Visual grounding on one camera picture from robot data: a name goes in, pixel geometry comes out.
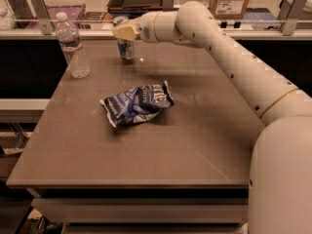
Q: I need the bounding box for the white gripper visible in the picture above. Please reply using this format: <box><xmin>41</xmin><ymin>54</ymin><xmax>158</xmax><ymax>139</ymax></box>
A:
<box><xmin>112</xmin><ymin>11</ymin><xmax>179</xmax><ymax>43</ymax></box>

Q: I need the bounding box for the Red Bull can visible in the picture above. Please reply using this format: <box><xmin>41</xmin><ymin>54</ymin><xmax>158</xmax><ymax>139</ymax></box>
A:
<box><xmin>112</xmin><ymin>16</ymin><xmax>135</xmax><ymax>61</ymax></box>

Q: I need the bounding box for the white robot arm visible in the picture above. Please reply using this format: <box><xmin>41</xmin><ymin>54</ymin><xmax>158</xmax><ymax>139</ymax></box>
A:
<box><xmin>112</xmin><ymin>1</ymin><xmax>312</xmax><ymax>234</ymax></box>

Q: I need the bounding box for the purple plastic crate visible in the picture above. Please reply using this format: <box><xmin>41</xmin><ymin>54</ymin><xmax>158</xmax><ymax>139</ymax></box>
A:
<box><xmin>39</xmin><ymin>4</ymin><xmax>86</xmax><ymax>27</ymax></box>

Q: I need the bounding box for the clear plastic water bottle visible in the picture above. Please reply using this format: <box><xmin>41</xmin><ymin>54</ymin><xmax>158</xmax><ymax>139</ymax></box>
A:
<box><xmin>56</xmin><ymin>12</ymin><xmax>91</xmax><ymax>79</ymax></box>

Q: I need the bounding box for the blue crumpled chip bag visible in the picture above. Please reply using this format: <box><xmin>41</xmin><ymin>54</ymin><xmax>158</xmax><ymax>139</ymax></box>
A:
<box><xmin>99</xmin><ymin>81</ymin><xmax>174</xmax><ymax>128</ymax></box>

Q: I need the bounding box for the cardboard box with label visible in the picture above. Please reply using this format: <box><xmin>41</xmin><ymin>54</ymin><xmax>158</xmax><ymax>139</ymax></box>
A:
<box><xmin>209</xmin><ymin>0</ymin><xmax>250</xmax><ymax>19</ymax></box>

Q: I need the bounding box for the middle metal rail bracket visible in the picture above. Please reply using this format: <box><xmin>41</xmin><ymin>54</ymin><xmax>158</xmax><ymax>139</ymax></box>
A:
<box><xmin>163</xmin><ymin>0</ymin><xmax>174</xmax><ymax>11</ymax></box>

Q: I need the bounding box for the metal rail bracket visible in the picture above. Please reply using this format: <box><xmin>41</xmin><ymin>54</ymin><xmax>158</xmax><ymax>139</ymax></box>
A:
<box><xmin>30</xmin><ymin>0</ymin><xmax>54</xmax><ymax>35</ymax></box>
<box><xmin>281</xmin><ymin>0</ymin><xmax>307</xmax><ymax>36</ymax></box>
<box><xmin>163</xmin><ymin>0</ymin><xmax>174</xmax><ymax>11</ymax></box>

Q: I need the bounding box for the left metal rail bracket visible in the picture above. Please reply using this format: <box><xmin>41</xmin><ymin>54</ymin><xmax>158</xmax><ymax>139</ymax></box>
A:
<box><xmin>30</xmin><ymin>0</ymin><xmax>54</xmax><ymax>35</ymax></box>

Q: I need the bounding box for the right metal rail bracket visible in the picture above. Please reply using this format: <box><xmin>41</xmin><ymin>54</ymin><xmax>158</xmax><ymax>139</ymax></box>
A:
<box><xmin>281</xmin><ymin>0</ymin><xmax>307</xmax><ymax>36</ymax></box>

